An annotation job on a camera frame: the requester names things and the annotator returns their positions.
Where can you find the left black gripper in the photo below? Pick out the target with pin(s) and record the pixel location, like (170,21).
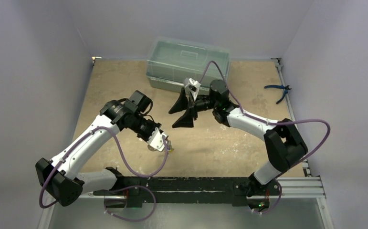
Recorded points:
(154,125)

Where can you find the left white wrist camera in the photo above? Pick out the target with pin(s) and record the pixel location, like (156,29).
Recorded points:
(157,135)

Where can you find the clear green plastic storage box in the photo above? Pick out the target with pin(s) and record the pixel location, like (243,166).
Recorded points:
(170,61)

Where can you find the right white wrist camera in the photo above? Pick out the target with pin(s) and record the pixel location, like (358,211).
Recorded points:
(191,87)

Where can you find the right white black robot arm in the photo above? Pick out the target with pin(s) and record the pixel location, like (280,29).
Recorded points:
(283,142)

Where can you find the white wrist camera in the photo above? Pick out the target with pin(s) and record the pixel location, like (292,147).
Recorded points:
(191,87)
(157,135)

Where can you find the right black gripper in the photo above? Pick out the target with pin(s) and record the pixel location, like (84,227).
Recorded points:
(193,107)

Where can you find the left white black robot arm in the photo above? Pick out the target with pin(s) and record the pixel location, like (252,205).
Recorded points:
(61,176)

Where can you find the aluminium frame rail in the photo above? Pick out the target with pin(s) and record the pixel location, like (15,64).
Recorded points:
(300,187)

